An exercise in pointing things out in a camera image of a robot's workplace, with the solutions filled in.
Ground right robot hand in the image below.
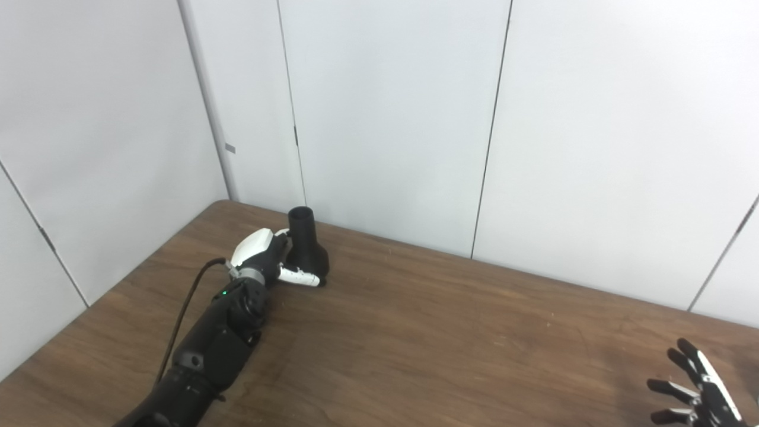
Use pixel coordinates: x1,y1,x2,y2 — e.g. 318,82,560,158
646,338,745,427

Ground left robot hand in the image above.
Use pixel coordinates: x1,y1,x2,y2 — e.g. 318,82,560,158
228,228,327,289

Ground black nozzle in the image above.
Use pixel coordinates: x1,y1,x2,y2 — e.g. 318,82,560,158
285,206,330,286

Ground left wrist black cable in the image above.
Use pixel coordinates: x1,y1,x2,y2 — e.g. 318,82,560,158
155,257,233,386

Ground white wall pole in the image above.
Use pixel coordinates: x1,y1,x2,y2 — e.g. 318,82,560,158
178,0,241,202

